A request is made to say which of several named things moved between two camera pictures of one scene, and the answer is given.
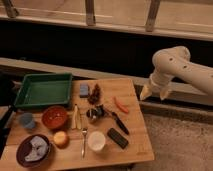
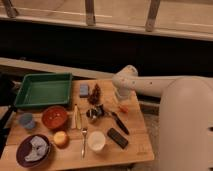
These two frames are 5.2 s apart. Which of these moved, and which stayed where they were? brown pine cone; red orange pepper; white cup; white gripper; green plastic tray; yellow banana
Moved: red orange pepper; white gripper
Stayed: brown pine cone; yellow banana; white cup; green plastic tray
